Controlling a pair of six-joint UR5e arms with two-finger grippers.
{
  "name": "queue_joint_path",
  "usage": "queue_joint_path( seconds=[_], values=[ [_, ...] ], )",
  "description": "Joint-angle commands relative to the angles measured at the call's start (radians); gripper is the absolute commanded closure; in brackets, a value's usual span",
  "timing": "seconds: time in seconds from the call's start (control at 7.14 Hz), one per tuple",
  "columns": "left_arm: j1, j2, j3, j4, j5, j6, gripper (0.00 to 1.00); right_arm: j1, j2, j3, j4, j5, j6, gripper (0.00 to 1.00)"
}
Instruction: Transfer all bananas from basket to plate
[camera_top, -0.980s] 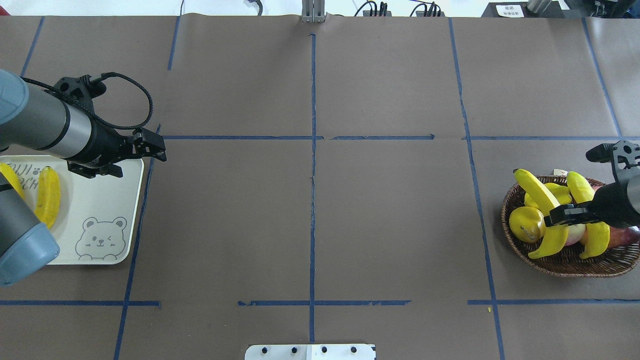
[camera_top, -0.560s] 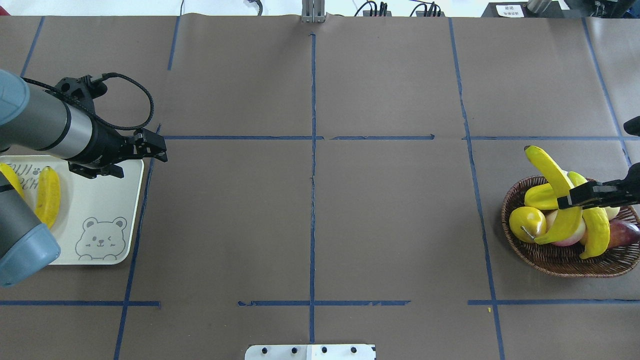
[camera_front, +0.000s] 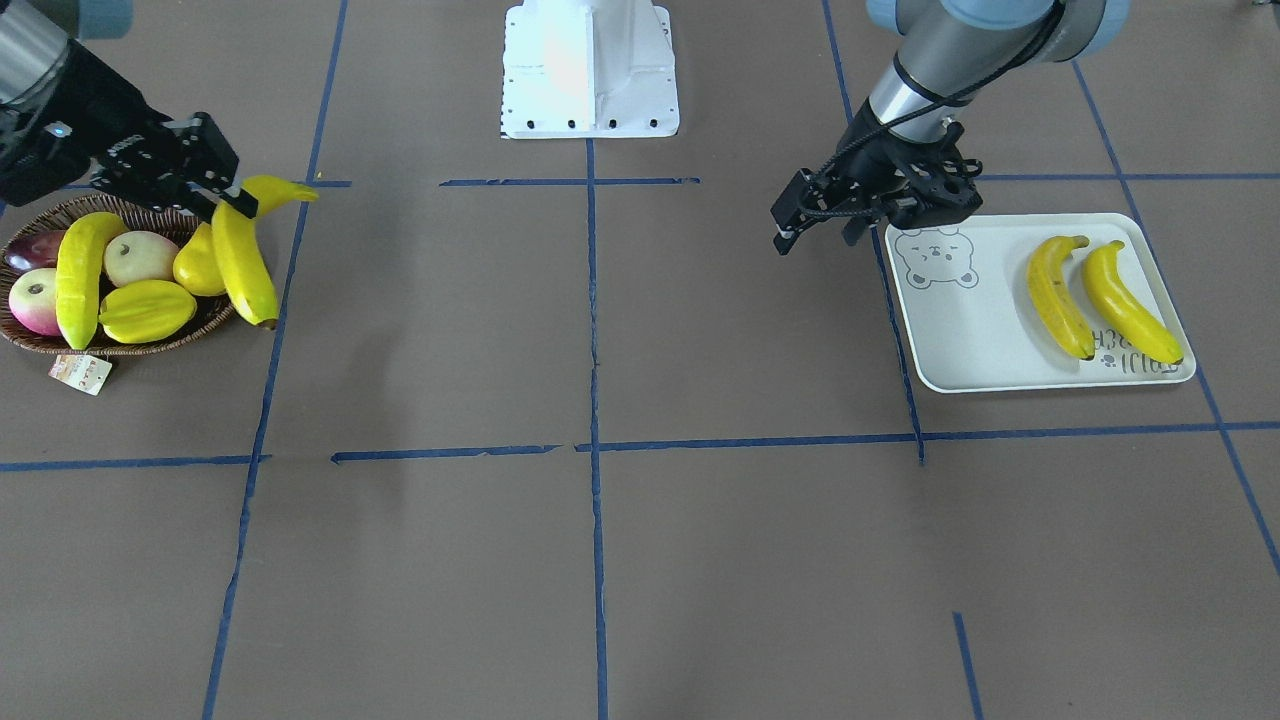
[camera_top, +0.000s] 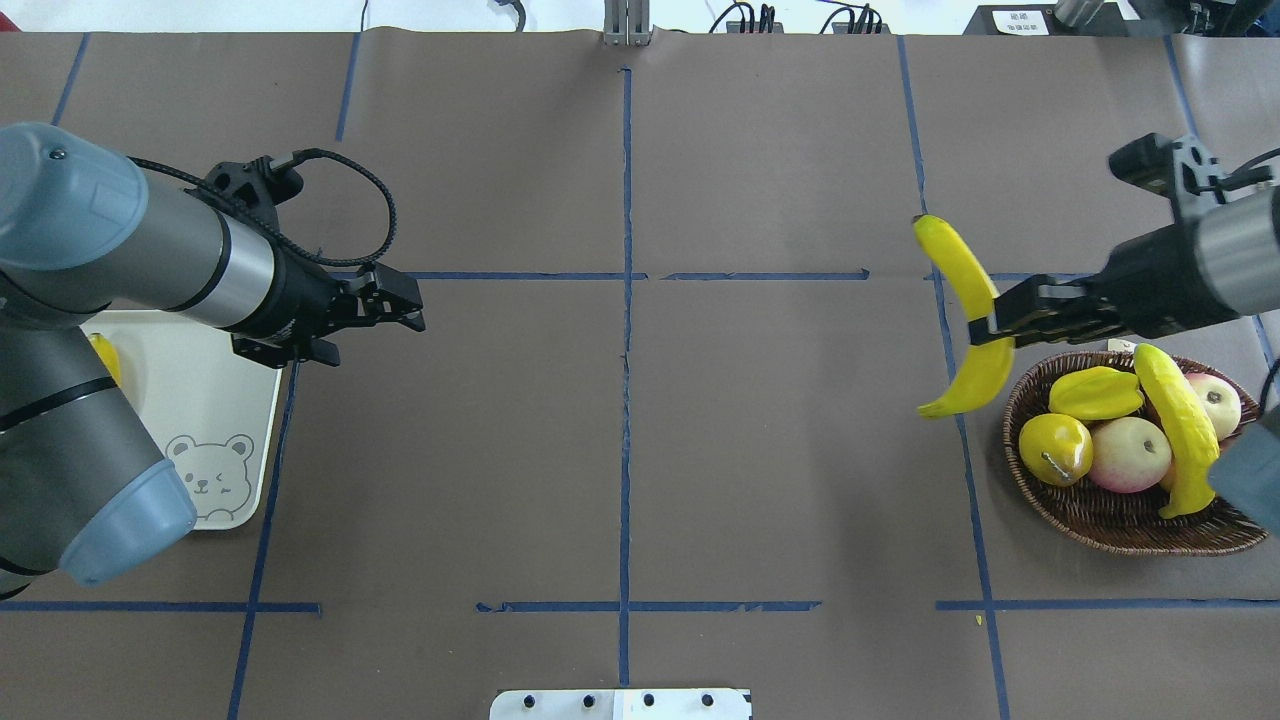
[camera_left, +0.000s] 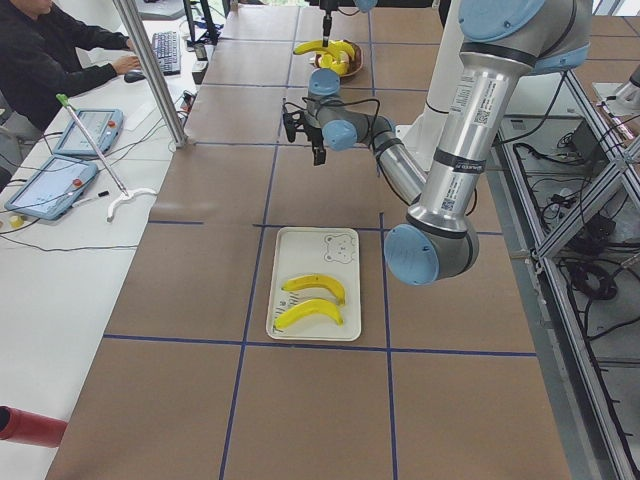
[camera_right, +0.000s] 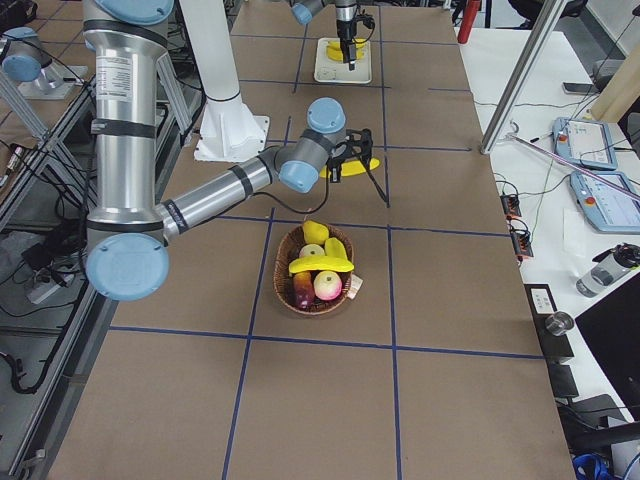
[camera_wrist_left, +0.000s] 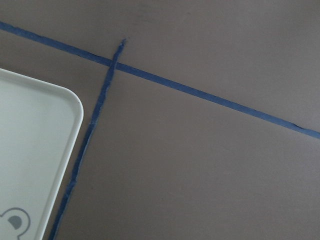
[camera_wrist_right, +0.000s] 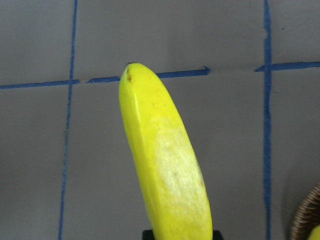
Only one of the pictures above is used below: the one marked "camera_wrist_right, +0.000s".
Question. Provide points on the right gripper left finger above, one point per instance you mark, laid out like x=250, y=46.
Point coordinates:
x=147, y=234

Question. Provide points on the curved yellow banana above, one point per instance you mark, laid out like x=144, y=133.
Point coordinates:
x=168, y=171

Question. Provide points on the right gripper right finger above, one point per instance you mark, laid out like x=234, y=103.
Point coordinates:
x=217, y=235

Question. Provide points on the brown wicker basket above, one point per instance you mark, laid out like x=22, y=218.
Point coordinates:
x=307, y=215

